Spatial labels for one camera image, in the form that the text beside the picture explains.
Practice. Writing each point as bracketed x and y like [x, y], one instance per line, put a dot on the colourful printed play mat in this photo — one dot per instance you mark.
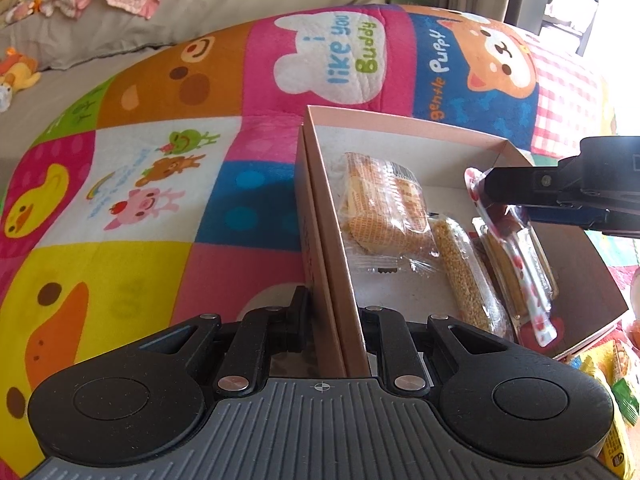
[150, 210]

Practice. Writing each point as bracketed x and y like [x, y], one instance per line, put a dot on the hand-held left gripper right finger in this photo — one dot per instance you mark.
[372, 330]

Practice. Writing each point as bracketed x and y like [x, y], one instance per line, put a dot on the pink cardboard box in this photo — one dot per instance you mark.
[400, 300]

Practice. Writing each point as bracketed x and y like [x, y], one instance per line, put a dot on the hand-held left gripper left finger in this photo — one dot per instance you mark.
[297, 320]

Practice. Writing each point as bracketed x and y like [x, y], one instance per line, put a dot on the beige baby garment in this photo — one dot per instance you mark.
[20, 12]

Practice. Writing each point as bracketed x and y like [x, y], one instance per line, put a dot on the sesame bar clear packet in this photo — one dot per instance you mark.
[465, 275]

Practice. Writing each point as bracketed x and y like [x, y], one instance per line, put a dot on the green snack packet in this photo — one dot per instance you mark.
[626, 394]

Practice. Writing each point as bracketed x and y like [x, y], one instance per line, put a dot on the orange plush toy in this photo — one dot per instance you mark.
[17, 72]

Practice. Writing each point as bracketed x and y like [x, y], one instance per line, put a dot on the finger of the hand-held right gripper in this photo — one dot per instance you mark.
[565, 215]
[525, 185]

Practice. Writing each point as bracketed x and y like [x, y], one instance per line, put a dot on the clear egg roll packet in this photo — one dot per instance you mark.
[385, 200]

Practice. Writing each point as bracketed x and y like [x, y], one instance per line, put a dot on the yellow cheese stick packet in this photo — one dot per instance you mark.
[617, 440]

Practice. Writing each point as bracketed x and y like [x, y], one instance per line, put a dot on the red print clear snack packet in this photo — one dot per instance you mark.
[530, 280]

